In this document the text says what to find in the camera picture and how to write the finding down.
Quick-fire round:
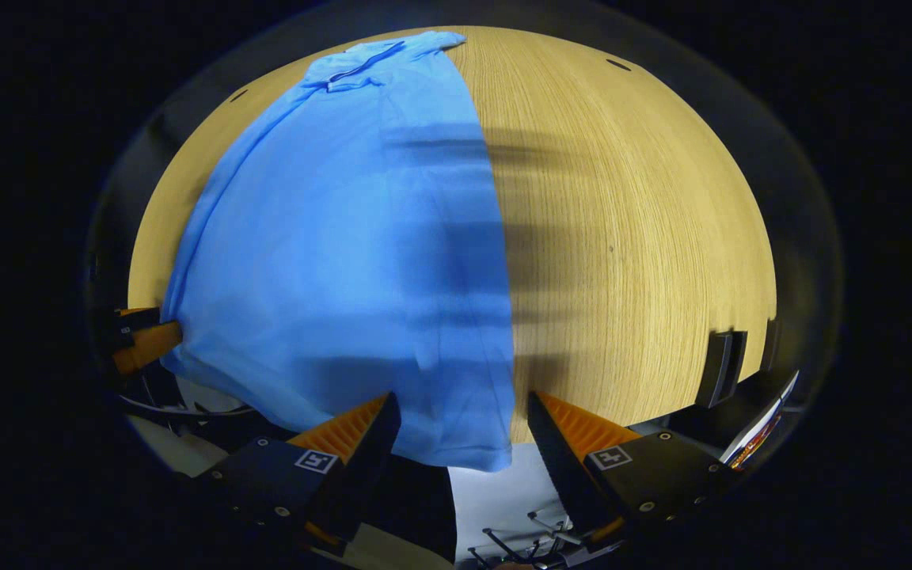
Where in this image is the black box with printed edge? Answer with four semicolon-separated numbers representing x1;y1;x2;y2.
662;368;801;473

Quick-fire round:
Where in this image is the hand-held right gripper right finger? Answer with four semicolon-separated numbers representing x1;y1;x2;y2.
527;390;742;555

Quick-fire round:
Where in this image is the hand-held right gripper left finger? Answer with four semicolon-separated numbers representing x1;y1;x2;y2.
195;392;403;555

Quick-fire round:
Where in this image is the light blue T-shirt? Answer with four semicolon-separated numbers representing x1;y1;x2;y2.
159;30;517;473

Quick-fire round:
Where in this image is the black bracket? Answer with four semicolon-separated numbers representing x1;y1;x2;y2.
696;329;748;410

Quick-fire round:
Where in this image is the metal wire rack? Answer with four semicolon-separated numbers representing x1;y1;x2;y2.
468;511;583;569

